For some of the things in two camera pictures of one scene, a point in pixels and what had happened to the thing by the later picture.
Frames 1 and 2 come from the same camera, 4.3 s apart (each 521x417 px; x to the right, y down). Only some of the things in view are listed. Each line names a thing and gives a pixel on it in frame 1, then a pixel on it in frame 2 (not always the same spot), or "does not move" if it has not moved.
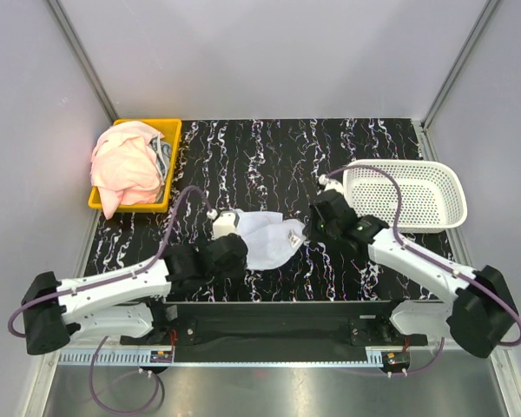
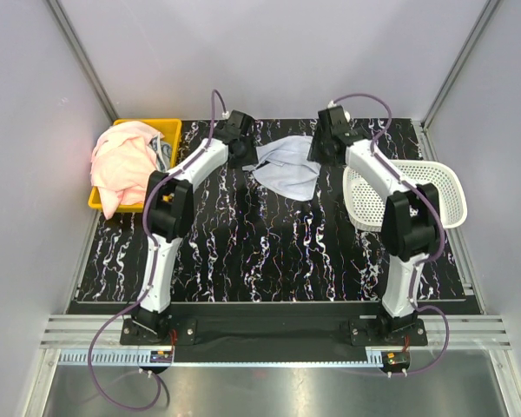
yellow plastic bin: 172,130 does not move
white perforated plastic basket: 432,194 does not move
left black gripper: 237,271 -> 250,159
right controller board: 399,359 does not move
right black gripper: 311,233 -> 313,154
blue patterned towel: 163,151 does not move
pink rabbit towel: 123,167 does not move
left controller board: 161,356 does not move
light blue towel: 268,237 -> 282,168
